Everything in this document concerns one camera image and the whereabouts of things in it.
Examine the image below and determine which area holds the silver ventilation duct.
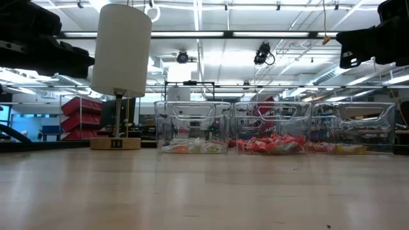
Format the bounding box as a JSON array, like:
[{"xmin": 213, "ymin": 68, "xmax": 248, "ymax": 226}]
[{"xmin": 0, "ymin": 66, "xmax": 90, "ymax": 90}]

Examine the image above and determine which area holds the clear plastic bin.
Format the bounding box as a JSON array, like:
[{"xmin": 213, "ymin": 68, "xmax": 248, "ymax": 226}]
[
  {"xmin": 154, "ymin": 100, "xmax": 232, "ymax": 155},
  {"xmin": 232, "ymin": 101, "xmax": 313, "ymax": 155},
  {"xmin": 310, "ymin": 101, "xmax": 397, "ymax": 155}
]

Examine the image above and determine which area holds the white shade wooden base lamp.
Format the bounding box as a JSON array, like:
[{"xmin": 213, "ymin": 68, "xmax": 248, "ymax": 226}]
[{"xmin": 89, "ymin": 3, "xmax": 153, "ymax": 151}]

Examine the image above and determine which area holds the tilted red storage bin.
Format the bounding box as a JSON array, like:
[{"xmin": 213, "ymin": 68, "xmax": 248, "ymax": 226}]
[{"xmin": 254, "ymin": 96, "xmax": 278, "ymax": 116}]

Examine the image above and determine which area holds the green clear-wrapped candy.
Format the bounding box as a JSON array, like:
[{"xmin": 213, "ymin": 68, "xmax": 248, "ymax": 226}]
[
  {"xmin": 188, "ymin": 137, "xmax": 205, "ymax": 153},
  {"xmin": 204, "ymin": 142, "xmax": 224, "ymax": 153}
]

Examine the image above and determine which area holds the black ceiling camera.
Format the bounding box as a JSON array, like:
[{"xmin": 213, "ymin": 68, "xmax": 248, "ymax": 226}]
[
  {"xmin": 254, "ymin": 41, "xmax": 276, "ymax": 66},
  {"xmin": 176, "ymin": 50, "xmax": 190, "ymax": 64}
]

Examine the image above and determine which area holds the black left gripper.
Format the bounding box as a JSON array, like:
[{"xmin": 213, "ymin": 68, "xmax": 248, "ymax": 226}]
[{"xmin": 0, "ymin": 33, "xmax": 96, "ymax": 79}]

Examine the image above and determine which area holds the white column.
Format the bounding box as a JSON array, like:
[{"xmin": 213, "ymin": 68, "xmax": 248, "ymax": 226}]
[{"xmin": 166, "ymin": 88, "xmax": 192, "ymax": 102}]

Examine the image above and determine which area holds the yellow candy bar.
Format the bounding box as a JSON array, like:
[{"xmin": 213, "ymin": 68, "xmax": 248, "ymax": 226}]
[{"xmin": 334, "ymin": 143, "xmax": 368, "ymax": 155}]

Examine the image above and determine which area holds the black frame stand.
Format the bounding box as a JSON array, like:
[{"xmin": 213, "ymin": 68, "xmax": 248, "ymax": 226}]
[{"xmin": 164, "ymin": 80, "xmax": 217, "ymax": 103}]

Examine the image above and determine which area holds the yellow hanging cord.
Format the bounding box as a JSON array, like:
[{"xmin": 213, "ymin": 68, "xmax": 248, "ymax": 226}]
[{"xmin": 321, "ymin": 0, "xmax": 332, "ymax": 45}]

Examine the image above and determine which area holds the orange Reese's candy packet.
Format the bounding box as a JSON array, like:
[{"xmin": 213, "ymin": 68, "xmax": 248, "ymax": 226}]
[{"xmin": 271, "ymin": 133, "xmax": 306, "ymax": 148}]

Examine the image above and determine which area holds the pink red candy bar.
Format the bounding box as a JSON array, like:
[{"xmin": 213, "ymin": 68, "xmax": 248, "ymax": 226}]
[{"xmin": 308, "ymin": 142, "xmax": 333, "ymax": 153}]

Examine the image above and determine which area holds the black background monitor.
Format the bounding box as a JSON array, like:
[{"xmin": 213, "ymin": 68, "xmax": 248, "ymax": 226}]
[{"xmin": 100, "ymin": 97, "xmax": 137, "ymax": 127}]

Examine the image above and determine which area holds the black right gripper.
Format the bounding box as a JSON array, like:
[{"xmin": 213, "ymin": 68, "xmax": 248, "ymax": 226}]
[{"xmin": 335, "ymin": 15, "xmax": 409, "ymax": 70}]

